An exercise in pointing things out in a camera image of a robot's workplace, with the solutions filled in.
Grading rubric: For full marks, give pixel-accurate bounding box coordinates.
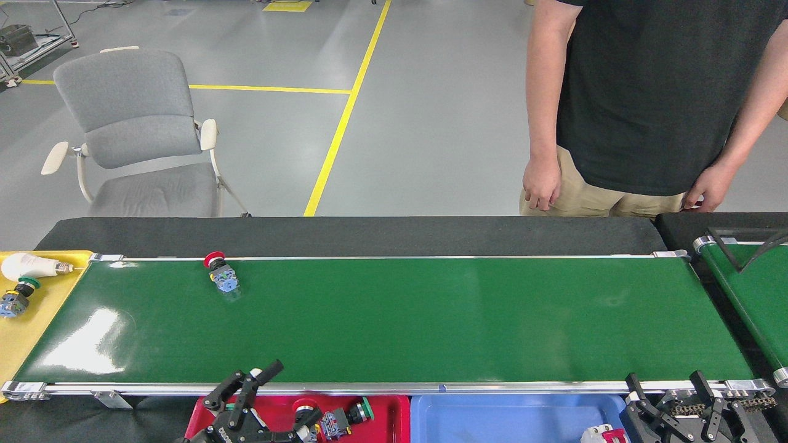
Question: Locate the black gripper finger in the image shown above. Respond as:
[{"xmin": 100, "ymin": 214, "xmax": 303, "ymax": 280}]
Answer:
[
  {"xmin": 621, "ymin": 373, "xmax": 684, "ymax": 443},
  {"xmin": 691, "ymin": 370, "xmax": 770, "ymax": 443}
]

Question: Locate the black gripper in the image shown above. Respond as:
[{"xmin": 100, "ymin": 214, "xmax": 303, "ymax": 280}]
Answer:
[{"xmin": 182, "ymin": 360, "xmax": 323, "ymax": 443}]

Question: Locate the white circuit breaker red toggle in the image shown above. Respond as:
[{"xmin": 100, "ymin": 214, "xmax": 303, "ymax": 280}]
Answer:
[{"xmin": 581, "ymin": 423, "xmax": 629, "ymax": 443}]

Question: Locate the red plastic tray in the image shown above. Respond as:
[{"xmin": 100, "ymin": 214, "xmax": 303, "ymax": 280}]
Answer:
[{"xmin": 185, "ymin": 394, "xmax": 411, "ymax": 443}]

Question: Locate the short green conveyor belt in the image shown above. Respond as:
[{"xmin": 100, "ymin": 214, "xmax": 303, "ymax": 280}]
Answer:
[{"xmin": 693, "ymin": 236, "xmax": 788, "ymax": 388}]

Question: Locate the blue plastic tray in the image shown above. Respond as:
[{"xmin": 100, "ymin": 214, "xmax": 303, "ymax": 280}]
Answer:
[{"xmin": 409, "ymin": 394, "xmax": 629, "ymax": 443}]

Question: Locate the long green conveyor belt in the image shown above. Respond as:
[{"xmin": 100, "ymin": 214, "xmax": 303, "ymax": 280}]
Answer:
[{"xmin": 0, "ymin": 249, "xmax": 776, "ymax": 404}]

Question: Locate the yellow plastic tray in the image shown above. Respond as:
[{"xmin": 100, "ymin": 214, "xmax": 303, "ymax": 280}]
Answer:
[{"xmin": 0, "ymin": 250, "xmax": 93, "ymax": 404}]

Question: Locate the person's left hand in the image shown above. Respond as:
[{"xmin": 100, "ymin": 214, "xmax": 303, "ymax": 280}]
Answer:
[{"xmin": 682, "ymin": 163, "xmax": 739, "ymax": 213}]

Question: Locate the person's right hand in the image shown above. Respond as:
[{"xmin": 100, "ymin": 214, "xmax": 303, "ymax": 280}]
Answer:
[{"xmin": 522, "ymin": 154, "xmax": 563, "ymax": 212}]

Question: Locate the black cloth covered table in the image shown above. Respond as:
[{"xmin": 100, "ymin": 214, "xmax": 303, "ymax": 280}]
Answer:
[
  {"xmin": 654, "ymin": 212, "xmax": 788, "ymax": 247},
  {"xmin": 34, "ymin": 215, "xmax": 669, "ymax": 259}
]

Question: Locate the white light bulb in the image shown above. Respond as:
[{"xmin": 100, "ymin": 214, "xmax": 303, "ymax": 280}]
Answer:
[{"xmin": 1, "ymin": 253, "xmax": 74, "ymax": 282}]

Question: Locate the person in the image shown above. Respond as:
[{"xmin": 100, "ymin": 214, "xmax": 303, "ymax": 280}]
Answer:
[{"xmin": 520, "ymin": 0, "xmax": 788, "ymax": 219}]

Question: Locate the grey office chair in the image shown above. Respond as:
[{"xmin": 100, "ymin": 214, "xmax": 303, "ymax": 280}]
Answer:
[{"xmin": 41, "ymin": 46, "xmax": 252, "ymax": 218}]

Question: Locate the metal rack cart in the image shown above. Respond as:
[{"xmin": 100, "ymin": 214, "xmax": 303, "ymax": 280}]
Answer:
[{"xmin": 0, "ymin": 0, "xmax": 79, "ymax": 87}]

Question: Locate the black drive chain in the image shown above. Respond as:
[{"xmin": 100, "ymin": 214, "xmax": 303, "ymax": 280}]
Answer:
[{"xmin": 668, "ymin": 397, "xmax": 778, "ymax": 416}]

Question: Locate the black guide frame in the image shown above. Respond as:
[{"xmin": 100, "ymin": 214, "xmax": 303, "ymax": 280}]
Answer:
[{"xmin": 707, "ymin": 228, "xmax": 788, "ymax": 273}]

